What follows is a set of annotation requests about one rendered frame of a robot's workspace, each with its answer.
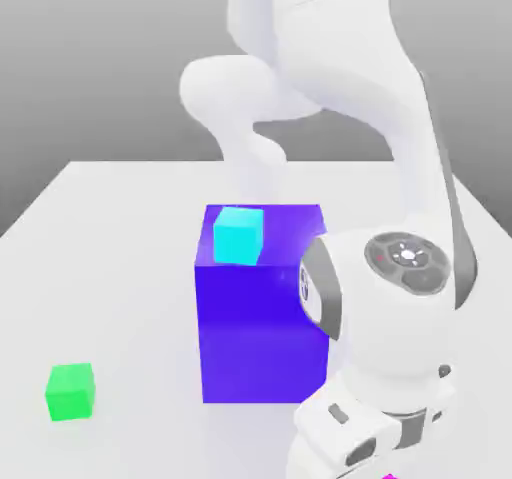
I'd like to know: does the small green cube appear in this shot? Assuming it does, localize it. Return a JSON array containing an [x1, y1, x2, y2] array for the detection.
[[44, 362, 97, 423]]

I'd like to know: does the large blue box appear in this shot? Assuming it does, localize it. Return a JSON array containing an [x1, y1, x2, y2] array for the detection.
[[194, 203, 331, 405]]

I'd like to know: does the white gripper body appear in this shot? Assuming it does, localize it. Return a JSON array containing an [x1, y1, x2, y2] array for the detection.
[[286, 435, 385, 479]]

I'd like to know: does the small cyan cube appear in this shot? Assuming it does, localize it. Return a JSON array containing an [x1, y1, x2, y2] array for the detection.
[[212, 205, 265, 267]]

